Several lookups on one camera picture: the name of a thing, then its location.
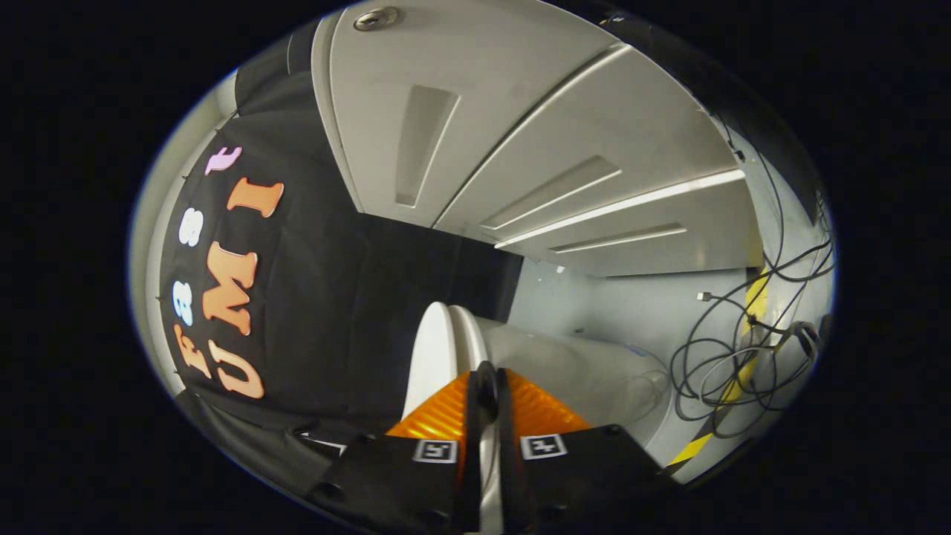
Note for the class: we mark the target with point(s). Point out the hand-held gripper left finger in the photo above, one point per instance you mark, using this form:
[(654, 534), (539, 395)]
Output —
[(401, 483)]

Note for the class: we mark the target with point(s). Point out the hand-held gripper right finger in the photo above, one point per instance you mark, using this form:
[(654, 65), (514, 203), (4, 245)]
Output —
[(579, 475)]

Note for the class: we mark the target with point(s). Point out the black lid pull tab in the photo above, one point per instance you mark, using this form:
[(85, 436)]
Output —
[(487, 390)]

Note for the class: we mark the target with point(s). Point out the white toilet lid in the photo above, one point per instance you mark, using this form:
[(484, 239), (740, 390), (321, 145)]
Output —
[(431, 357)]

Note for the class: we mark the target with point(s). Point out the white toilet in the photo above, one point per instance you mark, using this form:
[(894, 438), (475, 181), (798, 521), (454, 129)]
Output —
[(565, 371)]

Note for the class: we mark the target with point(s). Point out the black backdrop cloth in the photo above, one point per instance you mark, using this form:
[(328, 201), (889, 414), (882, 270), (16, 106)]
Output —
[(319, 297)]

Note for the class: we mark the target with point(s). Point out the yellow black floor tape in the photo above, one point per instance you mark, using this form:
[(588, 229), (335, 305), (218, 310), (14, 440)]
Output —
[(756, 297)]

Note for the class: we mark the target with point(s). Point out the white drawer cabinet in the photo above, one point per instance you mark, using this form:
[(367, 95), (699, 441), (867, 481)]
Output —
[(520, 111)]

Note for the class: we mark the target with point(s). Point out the round metal cabinet lock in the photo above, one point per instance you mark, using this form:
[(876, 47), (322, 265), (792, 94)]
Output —
[(376, 17)]

